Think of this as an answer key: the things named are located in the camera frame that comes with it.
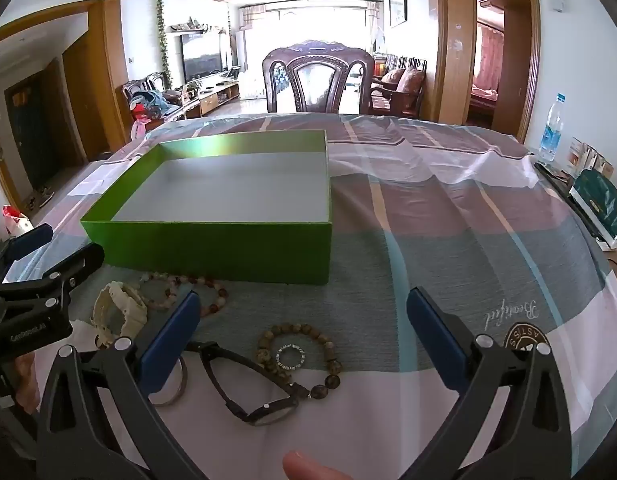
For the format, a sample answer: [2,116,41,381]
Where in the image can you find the plaid tablecloth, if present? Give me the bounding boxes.
[33,112,617,480]

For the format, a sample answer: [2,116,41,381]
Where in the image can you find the brown wooden bead bracelet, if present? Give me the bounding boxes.
[256,322,342,401]

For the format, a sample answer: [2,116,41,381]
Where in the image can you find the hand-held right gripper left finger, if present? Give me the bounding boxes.
[37,290,209,480]

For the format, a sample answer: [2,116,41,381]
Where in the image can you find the wooden television cabinet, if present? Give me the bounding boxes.
[186,80,240,116]

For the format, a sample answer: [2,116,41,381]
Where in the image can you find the green ivy garland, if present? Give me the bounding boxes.
[156,0,172,78]

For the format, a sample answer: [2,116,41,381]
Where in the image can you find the silver bangle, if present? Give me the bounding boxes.
[148,355,188,407]

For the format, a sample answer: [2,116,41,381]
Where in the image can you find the dark green gift box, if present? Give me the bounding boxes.
[569,169,617,251]

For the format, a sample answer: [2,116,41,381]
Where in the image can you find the reddish bead bracelet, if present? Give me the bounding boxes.
[178,274,229,317]

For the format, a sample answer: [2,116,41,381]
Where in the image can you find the pale bead bracelet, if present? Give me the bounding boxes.
[137,272,180,311]

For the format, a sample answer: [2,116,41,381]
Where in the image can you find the black watch strap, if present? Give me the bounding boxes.
[186,341,312,423]

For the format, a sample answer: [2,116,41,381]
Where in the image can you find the red and white bag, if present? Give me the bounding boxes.
[2,205,33,236]

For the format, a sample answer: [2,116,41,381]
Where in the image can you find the flat screen television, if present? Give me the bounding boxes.
[181,32,224,83]

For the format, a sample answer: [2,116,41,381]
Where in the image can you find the green cardboard box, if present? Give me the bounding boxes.
[80,129,333,286]

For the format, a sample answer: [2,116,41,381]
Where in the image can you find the clear plastic water bottle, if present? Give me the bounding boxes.
[539,92,568,163]

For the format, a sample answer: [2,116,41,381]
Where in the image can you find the wooden chair with clothes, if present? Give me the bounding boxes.
[122,72,186,121]

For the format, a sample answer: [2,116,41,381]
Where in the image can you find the person's right hand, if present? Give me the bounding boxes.
[282,451,360,480]

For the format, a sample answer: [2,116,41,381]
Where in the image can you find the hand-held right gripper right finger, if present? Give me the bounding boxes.
[407,287,574,480]

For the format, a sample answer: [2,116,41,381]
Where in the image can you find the carved dark wooden chair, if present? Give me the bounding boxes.
[262,40,375,115]

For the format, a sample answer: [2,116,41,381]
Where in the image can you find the small dark ring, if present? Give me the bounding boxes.
[274,342,306,372]

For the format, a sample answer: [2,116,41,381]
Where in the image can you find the small cardboard packets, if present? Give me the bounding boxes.
[569,137,614,176]

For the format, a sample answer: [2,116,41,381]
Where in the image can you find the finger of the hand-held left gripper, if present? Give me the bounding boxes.
[0,223,54,281]
[0,243,106,313]

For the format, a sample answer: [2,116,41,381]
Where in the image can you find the wooden sofa with cushions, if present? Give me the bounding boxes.
[371,55,428,116]

